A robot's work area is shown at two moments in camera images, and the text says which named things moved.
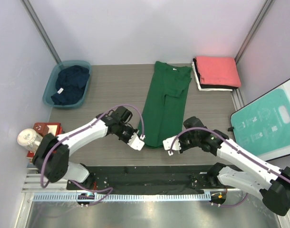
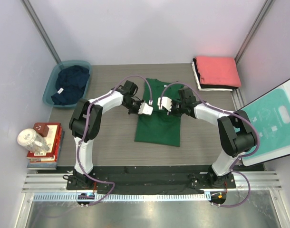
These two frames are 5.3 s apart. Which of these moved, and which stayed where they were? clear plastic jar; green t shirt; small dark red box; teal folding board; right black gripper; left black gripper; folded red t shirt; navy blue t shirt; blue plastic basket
Moved: right black gripper; green t shirt; left black gripper
Stayed: small dark red box; folded red t shirt; blue plastic basket; teal folding board; navy blue t shirt; clear plastic jar
